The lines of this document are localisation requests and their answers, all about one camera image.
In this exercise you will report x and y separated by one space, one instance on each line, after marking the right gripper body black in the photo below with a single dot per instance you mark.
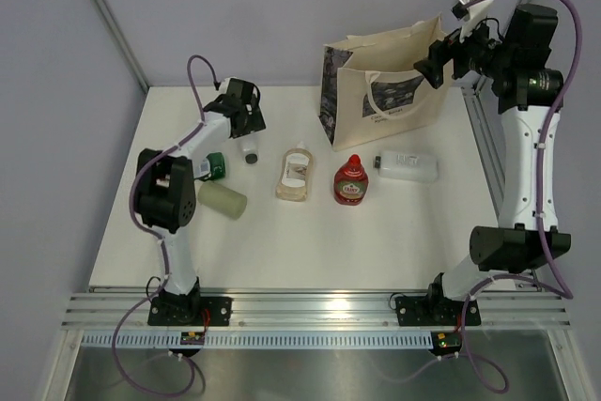
476 53

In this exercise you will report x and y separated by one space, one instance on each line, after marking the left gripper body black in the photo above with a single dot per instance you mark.
253 121

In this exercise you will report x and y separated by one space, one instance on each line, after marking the white tube bottle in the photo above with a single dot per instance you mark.
248 147

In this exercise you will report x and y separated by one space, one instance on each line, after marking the green bottle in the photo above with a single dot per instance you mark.
213 167

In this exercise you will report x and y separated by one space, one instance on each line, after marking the clear amber soap bottle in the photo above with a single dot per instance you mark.
294 180

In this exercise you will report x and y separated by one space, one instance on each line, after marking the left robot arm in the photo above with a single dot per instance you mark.
163 203

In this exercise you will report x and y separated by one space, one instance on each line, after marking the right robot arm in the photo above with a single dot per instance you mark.
527 235

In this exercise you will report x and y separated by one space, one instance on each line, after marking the canvas tote bag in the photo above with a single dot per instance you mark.
370 90

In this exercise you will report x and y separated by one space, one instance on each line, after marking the pale green cylinder container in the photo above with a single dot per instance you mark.
226 201

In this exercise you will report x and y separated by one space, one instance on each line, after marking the clear flat bottle black cap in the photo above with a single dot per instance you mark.
413 167

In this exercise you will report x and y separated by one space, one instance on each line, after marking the red Fairy dish soap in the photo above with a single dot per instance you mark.
350 182

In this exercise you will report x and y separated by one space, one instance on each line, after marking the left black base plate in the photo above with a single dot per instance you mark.
190 311

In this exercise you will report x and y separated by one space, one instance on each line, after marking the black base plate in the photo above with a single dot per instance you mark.
190 311
414 311

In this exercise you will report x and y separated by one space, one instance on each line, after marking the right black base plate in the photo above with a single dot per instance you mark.
414 311

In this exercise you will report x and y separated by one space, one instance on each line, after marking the aluminium front rail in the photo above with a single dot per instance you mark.
320 310

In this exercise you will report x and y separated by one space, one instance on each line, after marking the white slotted cable duct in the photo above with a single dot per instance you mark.
260 340

